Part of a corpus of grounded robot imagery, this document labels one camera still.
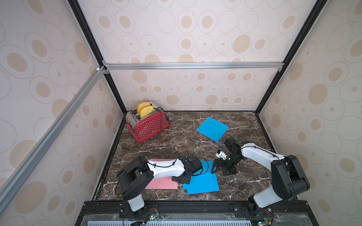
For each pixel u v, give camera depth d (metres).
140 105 0.95
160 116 0.97
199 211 0.74
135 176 0.48
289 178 0.44
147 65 1.89
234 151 0.67
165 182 0.83
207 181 0.81
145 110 0.92
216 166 0.76
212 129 1.10
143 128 0.92
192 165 0.68
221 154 0.83
